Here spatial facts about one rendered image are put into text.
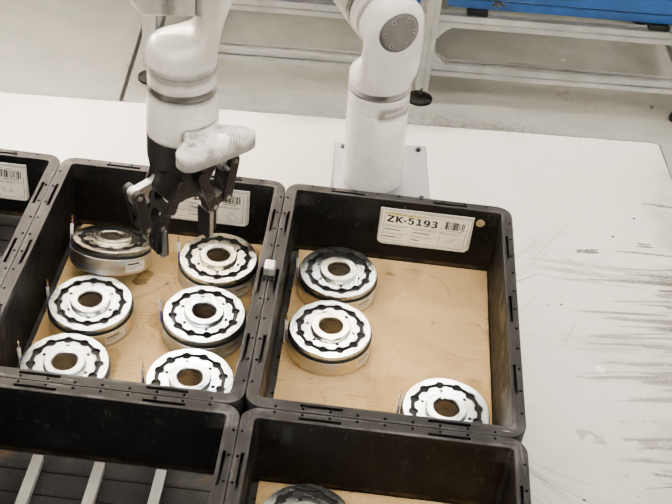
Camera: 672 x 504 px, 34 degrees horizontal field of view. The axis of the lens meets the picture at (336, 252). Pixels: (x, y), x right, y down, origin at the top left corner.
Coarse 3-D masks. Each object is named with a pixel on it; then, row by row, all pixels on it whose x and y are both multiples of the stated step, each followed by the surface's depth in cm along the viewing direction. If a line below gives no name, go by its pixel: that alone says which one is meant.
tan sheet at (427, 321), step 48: (384, 288) 146; (432, 288) 147; (480, 288) 147; (384, 336) 139; (432, 336) 140; (480, 336) 140; (288, 384) 131; (336, 384) 132; (384, 384) 132; (480, 384) 134
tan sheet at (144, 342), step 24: (168, 240) 150; (72, 264) 144; (168, 264) 146; (144, 288) 142; (168, 288) 142; (144, 312) 138; (48, 336) 134; (144, 336) 135; (120, 360) 132; (144, 360) 132
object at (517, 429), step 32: (288, 192) 144; (320, 192) 144; (352, 192) 145; (288, 224) 138; (512, 224) 142; (512, 256) 138; (512, 288) 133; (512, 320) 130; (256, 352) 121; (512, 352) 124; (256, 384) 117; (512, 384) 120; (352, 416) 115; (384, 416) 115; (416, 416) 116; (512, 416) 117
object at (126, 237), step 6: (108, 228) 144; (96, 234) 141; (102, 234) 142; (108, 234) 143; (114, 234) 143; (120, 234) 143; (126, 234) 142; (96, 240) 140; (102, 240) 140; (108, 240) 140; (114, 240) 140; (120, 240) 140; (126, 240) 141
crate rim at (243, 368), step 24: (96, 168) 145; (120, 168) 145; (144, 168) 145; (48, 192) 139; (48, 216) 136; (24, 240) 132; (264, 240) 136; (24, 264) 129; (264, 264) 132; (264, 288) 129; (0, 312) 122; (240, 360) 120; (72, 384) 115; (96, 384) 115; (120, 384) 116; (144, 384) 116; (240, 384) 117; (240, 408) 116
